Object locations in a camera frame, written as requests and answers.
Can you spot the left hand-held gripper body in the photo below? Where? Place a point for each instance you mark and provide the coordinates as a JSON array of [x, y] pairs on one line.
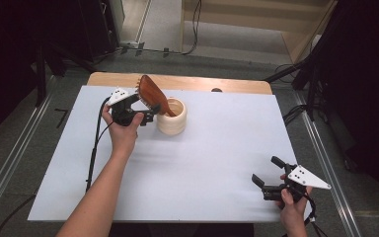
[[122, 108]]

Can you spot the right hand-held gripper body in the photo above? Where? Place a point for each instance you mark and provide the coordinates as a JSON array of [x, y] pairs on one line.
[[304, 177]]

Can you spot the wooden hairbrush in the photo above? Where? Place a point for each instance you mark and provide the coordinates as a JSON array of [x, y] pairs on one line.
[[151, 94]]

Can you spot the beige ribbed cup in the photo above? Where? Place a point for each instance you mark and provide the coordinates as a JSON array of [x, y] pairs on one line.
[[174, 123]]

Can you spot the person's left hand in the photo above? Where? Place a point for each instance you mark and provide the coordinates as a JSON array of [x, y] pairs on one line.
[[123, 136]]

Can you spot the person's right hand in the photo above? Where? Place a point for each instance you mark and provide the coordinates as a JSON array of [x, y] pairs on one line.
[[291, 210]]

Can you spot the wooden table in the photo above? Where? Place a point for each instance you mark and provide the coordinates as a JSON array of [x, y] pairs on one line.
[[194, 84]]

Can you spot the white power strip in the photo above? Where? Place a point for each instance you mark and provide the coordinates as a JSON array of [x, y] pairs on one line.
[[130, 43]]

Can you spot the white board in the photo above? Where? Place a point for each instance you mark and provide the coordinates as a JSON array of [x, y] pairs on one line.
[[194, 164]]

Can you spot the black metal stand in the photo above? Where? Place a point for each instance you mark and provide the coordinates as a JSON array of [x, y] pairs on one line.
[[40, 75], [311, 89]]

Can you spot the person's dark lap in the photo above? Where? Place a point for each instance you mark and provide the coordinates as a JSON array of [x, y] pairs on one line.
[[184, 230]]

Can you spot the black curtain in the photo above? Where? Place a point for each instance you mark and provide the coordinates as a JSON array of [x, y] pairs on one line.
[[10, 49], [368, 82]]

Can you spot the metal floor rail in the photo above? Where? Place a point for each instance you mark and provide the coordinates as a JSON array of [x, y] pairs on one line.
[[13, 154], [325, 164]]

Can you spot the light wooden frame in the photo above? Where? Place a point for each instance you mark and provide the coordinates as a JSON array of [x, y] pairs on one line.
[[260, 16]]

